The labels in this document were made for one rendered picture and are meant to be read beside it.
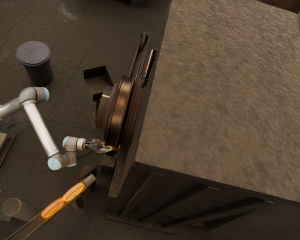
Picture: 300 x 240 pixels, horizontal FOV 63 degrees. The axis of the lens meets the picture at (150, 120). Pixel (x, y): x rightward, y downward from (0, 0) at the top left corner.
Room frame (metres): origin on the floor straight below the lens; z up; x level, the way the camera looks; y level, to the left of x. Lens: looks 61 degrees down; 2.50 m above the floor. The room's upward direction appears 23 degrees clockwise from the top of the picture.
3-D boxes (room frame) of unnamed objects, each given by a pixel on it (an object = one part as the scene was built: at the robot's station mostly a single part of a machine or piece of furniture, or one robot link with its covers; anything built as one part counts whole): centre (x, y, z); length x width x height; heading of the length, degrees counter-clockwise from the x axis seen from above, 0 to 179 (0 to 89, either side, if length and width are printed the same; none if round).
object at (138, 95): (0.75, 0.12, 1.11); 0.47 x 0.10 x 0.47; 10
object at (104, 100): (0.72, 0.30, 1.11); 0.28 x 0.06 x 0.28; 10
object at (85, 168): (0.38, 0.28, 0.27); 0.22 x 0.13 x 0.53; 10
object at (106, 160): (0.50, 0.15, 0.68); 0.11 x 0.08 x 0.24; 100
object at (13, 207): (0.00, 0.66, 0.26); 0.12 x 0.12 x 0.52
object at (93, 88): (1.15, 0.54, 0.36); 0.26 x 0.20 x 0.72; 45
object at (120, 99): (0.73, 0.20, 1.11); 0.47 x 0.06 x 0.47; 10
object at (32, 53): (1.32, 1.34, 0.22); 0.32 x 0.32 x 0.43
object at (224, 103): (0.81, -0.22, 0.88); 1.08 x 0.73 x 1.76; 10
